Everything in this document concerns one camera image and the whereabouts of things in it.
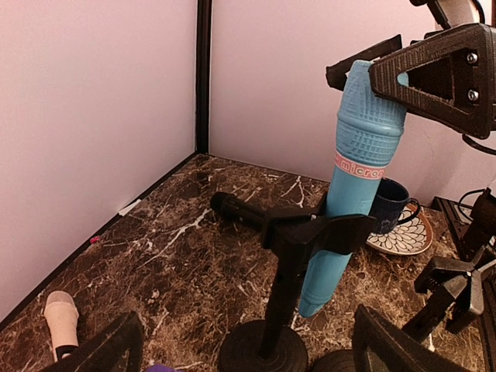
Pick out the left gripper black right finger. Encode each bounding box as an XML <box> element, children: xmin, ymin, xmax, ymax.
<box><xmin>352</xmin><ymin>305</ymin><xmax>465</xmax><ymax>371</ymax></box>

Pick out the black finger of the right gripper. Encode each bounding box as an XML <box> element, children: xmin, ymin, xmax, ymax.
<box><xmin>325</xmin><ymin>34</ymin><xmax>402</xmax><ymax>88</ymax></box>
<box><xmin>369</xmin><ymin>23</ymin><xmax>495</xmax><ymax>139</ymax></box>

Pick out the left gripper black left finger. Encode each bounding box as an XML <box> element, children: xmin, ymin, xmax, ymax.
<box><xmin>42</xmin><ymin>312</ymin><xmax>143</xmax><ymax>371</ymax></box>

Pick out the purple toy microphone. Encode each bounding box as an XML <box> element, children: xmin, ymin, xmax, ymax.
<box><xmin>146</xmin><ymin>364</ymin><xmax>181</xmax><ymax>372</ymax></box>

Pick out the light blue toy microphone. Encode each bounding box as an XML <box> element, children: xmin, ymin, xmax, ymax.
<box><xmin>298</xmin><ymin>60</ymin><xmax>406</xmax><ymax>318</ymax></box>

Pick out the black microphone stand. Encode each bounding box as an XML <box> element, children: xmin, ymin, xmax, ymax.
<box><xmin>313</xmin><ymin>253</ymin><xmax>495</xmax><ymax>371</ymax></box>

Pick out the stand holding blue microphone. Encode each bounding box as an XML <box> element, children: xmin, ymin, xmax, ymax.
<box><xmin>210</xmin><ymin>191</ymin><xmax>375</xmax><ymax>371</ymax></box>

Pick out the black microphone orange ring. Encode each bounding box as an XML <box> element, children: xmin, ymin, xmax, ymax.
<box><xmin>210</xmin><ymin>191</ymin><xmax>272</xmax><ymax>233</ymax></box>

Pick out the cream white toy microphone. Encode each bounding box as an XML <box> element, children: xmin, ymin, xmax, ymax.
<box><xmin>43</xmin><ymin>291</ymin><xmax>79</xmax><ymax>362</ymax></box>

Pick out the patterned ceramic saucer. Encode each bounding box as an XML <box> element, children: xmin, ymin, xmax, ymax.
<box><xmin>367</xmin><ymin>208</ymin><xmax>433</xmax><ymax>256</ymax></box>

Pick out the dark blue ceramic cup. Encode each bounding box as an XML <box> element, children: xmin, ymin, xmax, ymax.
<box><xmin>369</xmin><ymin>178</ymin><xmax>421</xmax><ymax>235</ymax></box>

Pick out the white paper scrap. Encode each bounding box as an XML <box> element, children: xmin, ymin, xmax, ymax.
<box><xmin>118</xmin><ymin>198</ymin><xmax>141</xmax><ymax>216</ymax></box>

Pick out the black corner frame post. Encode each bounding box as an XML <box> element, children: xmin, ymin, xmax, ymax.
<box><xmin>195</xmin><ymin>0</ymin><xmax>213</xmax><ymax>154</ymax></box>

